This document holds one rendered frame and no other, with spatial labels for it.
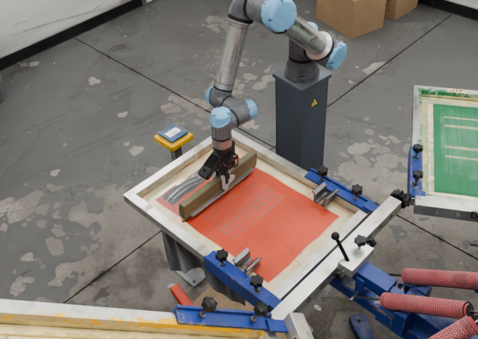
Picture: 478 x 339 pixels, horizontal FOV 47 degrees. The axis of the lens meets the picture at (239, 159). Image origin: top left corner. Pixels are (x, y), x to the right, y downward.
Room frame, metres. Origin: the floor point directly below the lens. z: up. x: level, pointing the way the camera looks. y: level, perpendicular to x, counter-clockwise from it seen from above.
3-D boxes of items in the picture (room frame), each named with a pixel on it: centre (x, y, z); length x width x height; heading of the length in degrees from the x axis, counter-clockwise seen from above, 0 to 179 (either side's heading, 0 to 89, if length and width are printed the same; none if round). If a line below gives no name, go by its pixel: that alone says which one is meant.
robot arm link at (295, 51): (2.05, -0.30, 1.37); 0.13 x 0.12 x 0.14; 38
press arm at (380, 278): (1.10, -0.40, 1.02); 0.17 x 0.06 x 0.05; 44
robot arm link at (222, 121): (1.60, 0.05, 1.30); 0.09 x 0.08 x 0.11; 128
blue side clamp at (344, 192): (1.52, -0.38, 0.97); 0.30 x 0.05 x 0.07; 44
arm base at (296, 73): (2.05, -0.30, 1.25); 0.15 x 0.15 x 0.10
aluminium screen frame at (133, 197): (1.50, -0.01, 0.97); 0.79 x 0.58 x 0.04; 44
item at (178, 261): (1.40, 0.18, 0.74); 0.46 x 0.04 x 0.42; 44
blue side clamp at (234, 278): (1.14, 0.03, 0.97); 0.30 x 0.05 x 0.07; 44
